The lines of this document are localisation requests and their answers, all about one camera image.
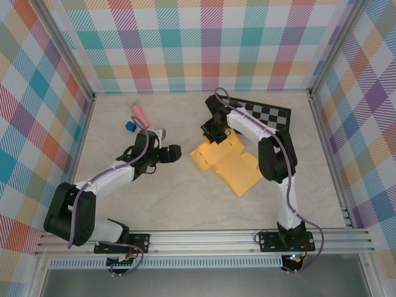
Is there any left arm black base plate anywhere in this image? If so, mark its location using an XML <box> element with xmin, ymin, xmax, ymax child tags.
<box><xmin>93</xmin><ymin>232</ymin><xmax>152</xmax><ymax>255</ymax></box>

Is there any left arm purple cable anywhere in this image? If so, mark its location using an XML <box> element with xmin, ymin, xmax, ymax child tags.
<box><xmin>67</xmin><ymin>116</ymin><xmax>151</xmax><ymax>278</ymax></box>

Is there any pink toy microphone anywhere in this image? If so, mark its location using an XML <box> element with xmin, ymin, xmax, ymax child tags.
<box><xmin>129</xmin><ymin>99</ymin><xmax>151</xmax><ymax>129</ymax></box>

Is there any aluminium side rail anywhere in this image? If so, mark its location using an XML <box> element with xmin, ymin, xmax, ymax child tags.
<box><xmin>54</xmin><ymin>92</ymin><xmax>97</xmax><ymax>232</ymax></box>
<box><xmin>308</xmin><ymin>91</ymin><xmax>356</xmax><ymax>230</ymax></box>

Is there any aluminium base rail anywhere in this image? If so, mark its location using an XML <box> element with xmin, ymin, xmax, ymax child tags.
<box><xmin>33</xmin><ymin>228</ymin><xmax>377</xmax><ymax>257</ymax></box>

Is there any thin black cable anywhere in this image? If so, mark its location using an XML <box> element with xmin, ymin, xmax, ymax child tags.
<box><xmin>136</xmin><ymin>162</ymin><xmax>158</xmax><ymax>176</ymax></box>

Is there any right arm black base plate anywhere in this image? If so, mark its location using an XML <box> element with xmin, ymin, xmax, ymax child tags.
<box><xmin>257</xmin><ymin>230</ymin><xmax>317</xmax><ymax>253</ymax></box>

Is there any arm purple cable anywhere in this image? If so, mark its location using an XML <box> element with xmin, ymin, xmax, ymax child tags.
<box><xmin>67</xmin><ymin>116</ymin><xmax>151</xmax><ymax>278</ymax></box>
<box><xmin>215</xmin><ymin>87</ymin><xmax>324</xmax><ymax>275</ymax></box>

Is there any aluminium frame post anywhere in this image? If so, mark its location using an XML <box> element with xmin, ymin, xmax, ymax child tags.
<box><xmin>36</xmin><ymin>0</ymin><xmax>97</xmax><ymax>103</ymax></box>
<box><xmin>308</xmin><ymin>0</ymin><xmax>369</xmax><ymax>97</ymax></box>

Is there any yellow paper box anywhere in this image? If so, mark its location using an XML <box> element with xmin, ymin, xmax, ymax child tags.
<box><xmin>189</xmin><ymin>129</ymin><xmax>259</xmax><ymax>197</ymax></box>

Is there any black grey checkerboard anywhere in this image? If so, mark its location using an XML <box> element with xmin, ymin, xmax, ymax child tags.
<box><xmin>227</xmin><ymin>97</ymin><xmax>292</xmax><ymax>134</ymax></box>

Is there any white slotted cable duct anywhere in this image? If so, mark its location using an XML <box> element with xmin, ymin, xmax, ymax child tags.
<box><xmin>48</xmin><ymin>256</ymin><xmax>285</xmax><ymax>269</ymax></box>

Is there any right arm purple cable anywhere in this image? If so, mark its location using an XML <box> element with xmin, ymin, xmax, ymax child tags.
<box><xmin>215</xmin><ymin>87</ymin><xmax>324</xmax><ymax>275</ymax></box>

